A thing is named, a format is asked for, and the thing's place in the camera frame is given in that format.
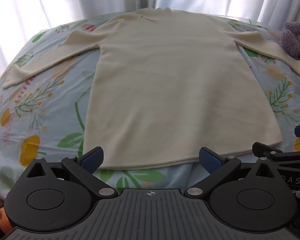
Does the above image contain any floral bedsheet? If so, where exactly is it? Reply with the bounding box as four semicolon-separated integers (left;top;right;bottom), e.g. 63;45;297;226
0;12;300;205

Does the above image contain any blurred tan toy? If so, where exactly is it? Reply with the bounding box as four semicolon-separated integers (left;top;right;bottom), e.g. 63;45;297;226
0;194;12;233

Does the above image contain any cream knit sweater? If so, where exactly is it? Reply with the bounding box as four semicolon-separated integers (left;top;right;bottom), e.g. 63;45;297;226
2;7;300;170

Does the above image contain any purple plush toy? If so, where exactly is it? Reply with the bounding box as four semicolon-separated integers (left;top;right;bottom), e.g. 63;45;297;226
281;4;300;60

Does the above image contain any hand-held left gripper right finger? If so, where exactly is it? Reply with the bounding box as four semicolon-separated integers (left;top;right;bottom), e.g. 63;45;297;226
186;147;283;198

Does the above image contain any white curtain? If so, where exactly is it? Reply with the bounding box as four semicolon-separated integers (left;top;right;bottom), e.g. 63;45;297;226
0;0;300;90

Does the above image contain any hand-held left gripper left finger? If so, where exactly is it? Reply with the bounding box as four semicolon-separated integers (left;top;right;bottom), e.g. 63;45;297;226
21;146;118;198

